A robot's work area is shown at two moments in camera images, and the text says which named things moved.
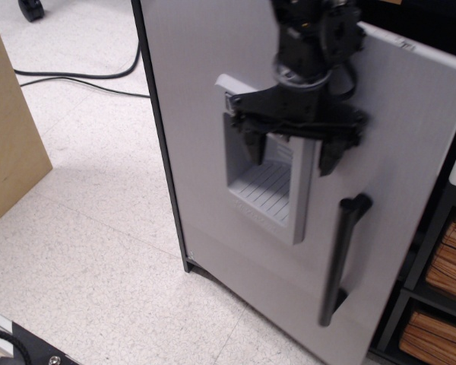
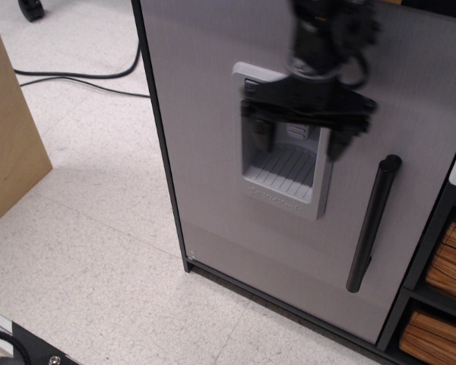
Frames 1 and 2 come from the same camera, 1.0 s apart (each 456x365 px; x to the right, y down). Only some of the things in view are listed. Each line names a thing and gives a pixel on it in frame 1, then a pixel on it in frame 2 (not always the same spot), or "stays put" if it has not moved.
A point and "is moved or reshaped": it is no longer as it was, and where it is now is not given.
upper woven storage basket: x=451 y=269 stays put
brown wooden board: x=14 y=158 stays put
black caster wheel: x=32 y=10 stays put
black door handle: x=351 y=210 → x=373 y=221
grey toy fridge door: x=268 y=229 is moved or reshaped
